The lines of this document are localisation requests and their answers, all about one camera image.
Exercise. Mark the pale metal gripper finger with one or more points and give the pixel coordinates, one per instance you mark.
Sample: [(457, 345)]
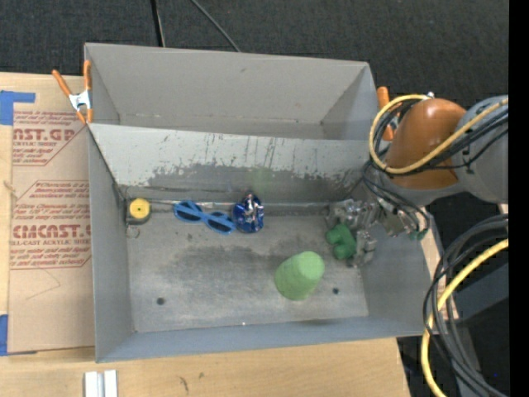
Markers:
[(365, 247), (347, 212)]

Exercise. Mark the dark green toy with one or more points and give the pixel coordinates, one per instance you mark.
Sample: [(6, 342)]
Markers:
[(341, 241)]

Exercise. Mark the light green cup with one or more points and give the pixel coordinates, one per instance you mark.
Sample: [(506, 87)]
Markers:
[(298, 276)]

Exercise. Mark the blue toy figure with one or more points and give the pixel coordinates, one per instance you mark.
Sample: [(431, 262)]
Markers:
[(247, 217)]

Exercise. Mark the grey metal bin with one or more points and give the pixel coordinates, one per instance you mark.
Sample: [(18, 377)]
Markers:
[(231, 275)]

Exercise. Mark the blue sunglasses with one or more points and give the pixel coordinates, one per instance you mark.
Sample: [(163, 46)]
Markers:
[(206, 218)]

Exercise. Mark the yellow round cylinder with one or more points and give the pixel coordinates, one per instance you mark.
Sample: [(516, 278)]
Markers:
[(139, 209)]

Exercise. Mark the brown cardboard board red print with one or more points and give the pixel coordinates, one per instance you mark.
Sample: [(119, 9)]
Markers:
[(49, 271)]

